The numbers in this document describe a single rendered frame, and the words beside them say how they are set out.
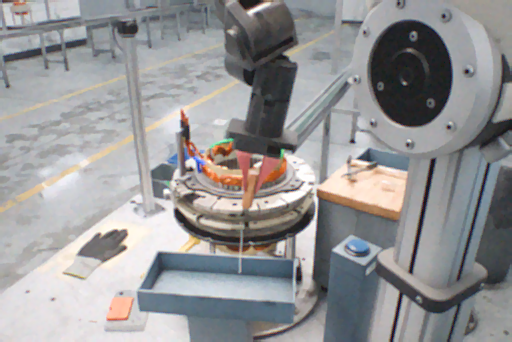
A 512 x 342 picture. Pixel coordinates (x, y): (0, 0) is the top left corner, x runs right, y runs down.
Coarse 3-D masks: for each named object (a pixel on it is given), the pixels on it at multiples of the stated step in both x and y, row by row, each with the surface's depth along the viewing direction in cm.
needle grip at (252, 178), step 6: (252, 174) 64; (258, 174) 65; (252, 180) 65; (246, 186) 65; (252, 186) 65; (246, 192) 65; (252, 192) 65; (246, 198) 66; (252, 198) 66; (246, 204) 66; (252, 204) 67
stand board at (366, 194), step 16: (352, 160) 111; (336, 176) 102; (368, 176) 102; (384, 176) 102; (320, 192) 96; (336, 192) 95; (352, 192) 95; (368, 192) 95; (384, 192) 95; (400, 192) 95; (368, 208) 91; (384, 208) 89; (400, 208) 88
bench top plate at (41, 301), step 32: (96, 224) 135; (160, 224) 135; (128, 256) 120; (32, 288) 107; (64, 288) 107; (96, 288) 108; (128, 288) 108; (0, 320) 97; (32, 320) 97; (64, 320) 97; (96, 320) 98; (160, 320) 98; (320, 320) 98
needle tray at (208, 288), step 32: (160, 256) 75; (192, 256) 75; (224, 256) 74; (160, 288) 72; (192, 288) 72; (224, 288) 72; (256, 288) 72; (288, 288) 72; (192, 320) 69; (224, 320) 68; (256, 320) 66; (288, 320) 65
